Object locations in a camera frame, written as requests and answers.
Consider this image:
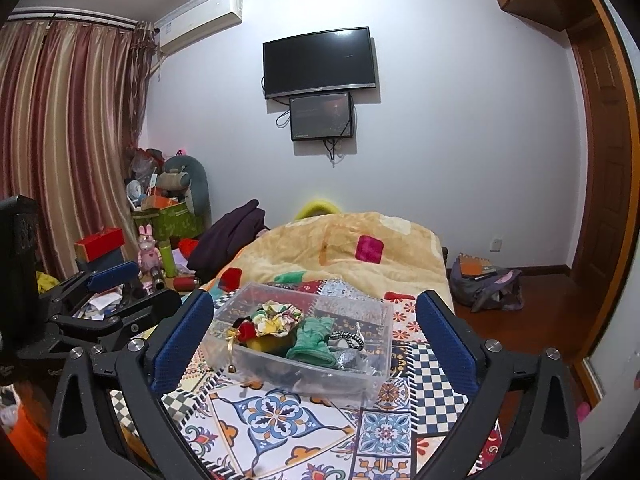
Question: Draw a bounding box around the wooden door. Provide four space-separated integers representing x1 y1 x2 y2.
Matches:
568 15 637 360

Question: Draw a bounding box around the floral yellow cloth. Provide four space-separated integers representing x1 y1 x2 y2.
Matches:
250 300 304 338

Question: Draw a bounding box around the red gift box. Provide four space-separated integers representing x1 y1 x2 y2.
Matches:
74 228 125 263

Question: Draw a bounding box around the pink rabbit doll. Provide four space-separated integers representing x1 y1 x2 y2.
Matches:
138 224 162 275

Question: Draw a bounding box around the red cylinder can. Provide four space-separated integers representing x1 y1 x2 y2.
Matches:
172 275 200 292

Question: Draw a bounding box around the red drawstring pouch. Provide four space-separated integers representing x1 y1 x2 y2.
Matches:
233 318 257 346

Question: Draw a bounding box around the green knit sock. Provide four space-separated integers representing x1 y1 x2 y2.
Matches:
285 316 335 368

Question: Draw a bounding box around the beige fleece blanket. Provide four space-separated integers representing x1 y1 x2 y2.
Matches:
203 211 454 308

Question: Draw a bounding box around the striped red curtain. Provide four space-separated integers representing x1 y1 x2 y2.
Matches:
1 18 155 278

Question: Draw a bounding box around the red plush cushion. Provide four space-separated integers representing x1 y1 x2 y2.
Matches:
178 238 198 259

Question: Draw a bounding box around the green bottle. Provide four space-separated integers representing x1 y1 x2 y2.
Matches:
157 240 177 278

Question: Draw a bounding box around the purple grey backpack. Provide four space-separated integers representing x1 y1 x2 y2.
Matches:
449 254 524 313

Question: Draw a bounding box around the grey speckled sock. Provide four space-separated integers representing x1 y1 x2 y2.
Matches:
329 347 371 374

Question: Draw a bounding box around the grey green plush toy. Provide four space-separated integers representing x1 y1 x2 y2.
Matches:
155 155 209 217

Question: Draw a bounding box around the large wall television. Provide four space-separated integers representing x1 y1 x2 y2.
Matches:
262 27 376 99

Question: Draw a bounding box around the white air conditioner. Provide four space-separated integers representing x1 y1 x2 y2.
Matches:
156 0 243 56

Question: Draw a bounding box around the dark purple jacket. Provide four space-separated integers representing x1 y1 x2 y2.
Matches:
186 200 267 282

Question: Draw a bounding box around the green storage box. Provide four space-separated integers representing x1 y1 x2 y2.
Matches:
132 203 205 242

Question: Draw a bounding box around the patchwork patterned bedspread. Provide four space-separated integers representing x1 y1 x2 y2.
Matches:
106 278 504 480

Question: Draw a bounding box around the small wall monitor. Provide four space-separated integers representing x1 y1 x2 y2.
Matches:
290 92 354 142

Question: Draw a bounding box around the clear plastic storage bin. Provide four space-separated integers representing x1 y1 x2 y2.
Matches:
201 283 393 406

